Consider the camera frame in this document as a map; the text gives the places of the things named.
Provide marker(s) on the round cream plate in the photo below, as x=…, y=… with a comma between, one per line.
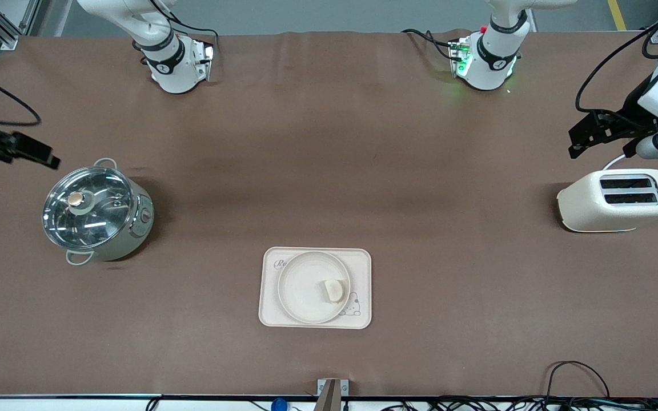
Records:
x=306, y=285

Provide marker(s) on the small white steamed bun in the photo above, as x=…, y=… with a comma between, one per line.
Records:
x=333, y=290

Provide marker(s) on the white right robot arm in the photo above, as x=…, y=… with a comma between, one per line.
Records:
x=172, y=63

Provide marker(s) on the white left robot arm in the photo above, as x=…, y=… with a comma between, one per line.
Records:
x=492, y=57

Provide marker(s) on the cream two-slot toaster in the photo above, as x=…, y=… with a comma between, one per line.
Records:
x=586, y=208

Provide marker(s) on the glass pot lid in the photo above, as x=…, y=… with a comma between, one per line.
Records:
x=97, y=217

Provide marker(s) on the pale green electric pot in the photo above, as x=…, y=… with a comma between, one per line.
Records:
x=135, y=234

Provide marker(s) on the cream rabbit print tray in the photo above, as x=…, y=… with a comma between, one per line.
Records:
x=363, y=268

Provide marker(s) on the brown table cover sheet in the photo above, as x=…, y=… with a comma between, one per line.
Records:
x=329, y=114

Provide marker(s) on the blue round cap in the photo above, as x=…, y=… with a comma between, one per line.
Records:
x=279, y=405

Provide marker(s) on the metal table edge bracket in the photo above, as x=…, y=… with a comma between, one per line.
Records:
x=332, y=394

